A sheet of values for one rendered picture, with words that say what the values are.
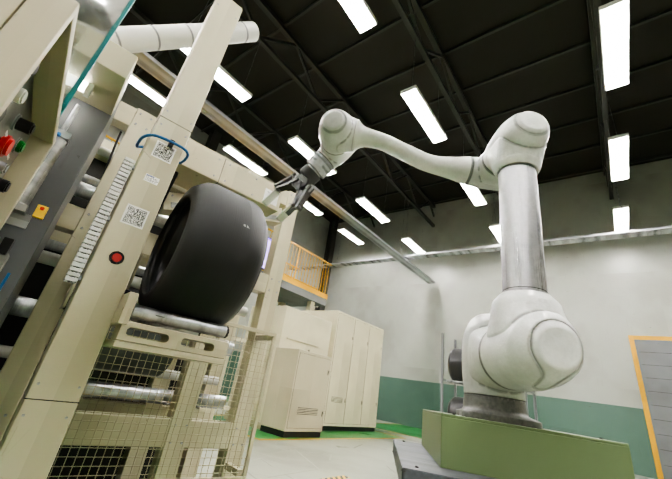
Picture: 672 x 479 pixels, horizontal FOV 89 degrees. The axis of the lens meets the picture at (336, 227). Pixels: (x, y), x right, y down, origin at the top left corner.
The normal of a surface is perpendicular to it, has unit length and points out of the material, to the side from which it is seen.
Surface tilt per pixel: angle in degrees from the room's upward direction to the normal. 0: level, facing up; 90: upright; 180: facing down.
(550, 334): 99
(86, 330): 90
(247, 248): 91
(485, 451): 90
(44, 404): 90
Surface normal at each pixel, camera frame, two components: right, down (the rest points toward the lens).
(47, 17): 0.66, -0.23
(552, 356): 0.05, -0.38
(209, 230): 0.44, -0.36
